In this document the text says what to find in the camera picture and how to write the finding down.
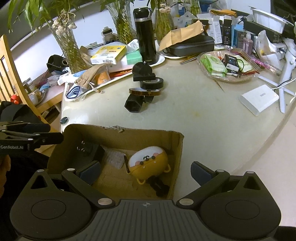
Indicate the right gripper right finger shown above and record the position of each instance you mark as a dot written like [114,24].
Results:
[210,181]

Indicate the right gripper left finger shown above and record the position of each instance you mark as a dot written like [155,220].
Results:
[81,180]

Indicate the black power adapter block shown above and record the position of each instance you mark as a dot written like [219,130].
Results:
[88,152]

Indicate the amber kapton tape roll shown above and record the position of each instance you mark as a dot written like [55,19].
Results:
[143,92]

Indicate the black electrical tape roll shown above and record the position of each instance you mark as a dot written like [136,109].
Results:
[158,83]

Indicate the small black rectangular box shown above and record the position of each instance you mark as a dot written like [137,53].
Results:
[144,77]

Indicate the black cylinder lens cap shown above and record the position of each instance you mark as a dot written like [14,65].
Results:
[142,68]

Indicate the brown cardboard box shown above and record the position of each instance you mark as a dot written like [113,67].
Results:
[120,144]

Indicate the yellow cartoon earbuds case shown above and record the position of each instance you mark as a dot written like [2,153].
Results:
[148,162]

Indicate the wooden chair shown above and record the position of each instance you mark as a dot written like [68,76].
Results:
[10,80]

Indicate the white power bank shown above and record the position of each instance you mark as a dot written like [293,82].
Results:
[259,99]

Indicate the clear glass snack dish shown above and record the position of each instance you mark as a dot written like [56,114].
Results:
[226,66]

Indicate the white serving tray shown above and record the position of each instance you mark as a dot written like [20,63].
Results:
[115,76]

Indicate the glass vase with stems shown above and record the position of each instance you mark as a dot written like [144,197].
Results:
[62,30]

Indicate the yellow white cardboard box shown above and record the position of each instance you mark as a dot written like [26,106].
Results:
[109,54]

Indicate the green tissue pack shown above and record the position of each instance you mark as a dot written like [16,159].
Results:
[133,57]

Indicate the black zip case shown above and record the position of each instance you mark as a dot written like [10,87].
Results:
[195,45]

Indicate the brown paper envelope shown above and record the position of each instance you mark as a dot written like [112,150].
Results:
[181,34]

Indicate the white plastic tub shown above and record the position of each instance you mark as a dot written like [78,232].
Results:
[270,21]

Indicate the black thermos bottle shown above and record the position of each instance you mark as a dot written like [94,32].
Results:
[145,34]

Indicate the beige drawstring pouch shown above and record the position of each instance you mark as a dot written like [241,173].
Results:
[87,79]

